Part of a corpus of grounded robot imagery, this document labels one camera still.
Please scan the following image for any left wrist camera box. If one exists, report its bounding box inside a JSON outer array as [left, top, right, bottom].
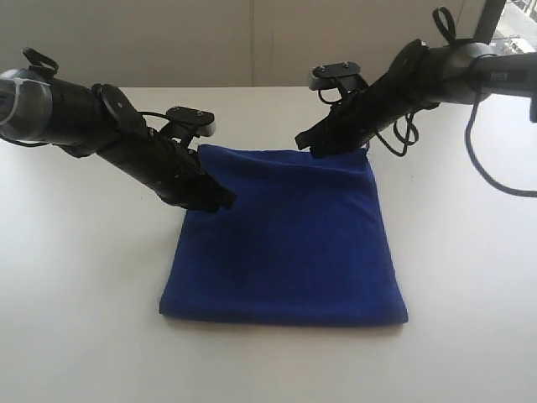
[[165, 106, 216, 138]]

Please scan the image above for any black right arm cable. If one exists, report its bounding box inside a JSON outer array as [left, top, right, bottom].
[[375, 94, 537, 196]]

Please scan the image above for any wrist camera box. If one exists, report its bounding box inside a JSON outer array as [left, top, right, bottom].
[[309, 61, 365, 91], [165, 106, 216, 138]]

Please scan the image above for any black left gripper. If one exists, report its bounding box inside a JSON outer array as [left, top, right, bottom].
[[98, 129, 236, 212]]

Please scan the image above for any dark window frame post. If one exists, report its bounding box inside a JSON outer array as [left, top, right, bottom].
[[473, 0, 507, 44]]

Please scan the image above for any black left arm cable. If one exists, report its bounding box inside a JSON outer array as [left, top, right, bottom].
[[23, 48, 60, 79]]

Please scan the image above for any white zip tie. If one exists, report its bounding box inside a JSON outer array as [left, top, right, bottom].
[[1, 77, 52, 127]]

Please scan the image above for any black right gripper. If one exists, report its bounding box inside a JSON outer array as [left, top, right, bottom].
[[295, 83, 403, 159]]

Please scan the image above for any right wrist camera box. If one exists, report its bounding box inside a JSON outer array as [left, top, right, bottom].
[[309, 61, 365, 91]]

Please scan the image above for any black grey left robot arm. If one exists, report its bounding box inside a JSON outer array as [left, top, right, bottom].
[[1, 69, 236, 212]]

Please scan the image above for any blue towel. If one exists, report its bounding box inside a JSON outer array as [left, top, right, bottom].
[[159, 145, 408, 327]]

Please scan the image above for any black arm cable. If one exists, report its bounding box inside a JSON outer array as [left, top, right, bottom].
[[375, 94, 537, 196], [23, 48, 60, 79]]

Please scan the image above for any white bus outside window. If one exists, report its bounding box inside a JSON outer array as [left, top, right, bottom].
[[496, 35, 536, 55]]

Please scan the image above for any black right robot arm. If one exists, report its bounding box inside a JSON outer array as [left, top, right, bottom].
[[295, 39, 536, 158]]

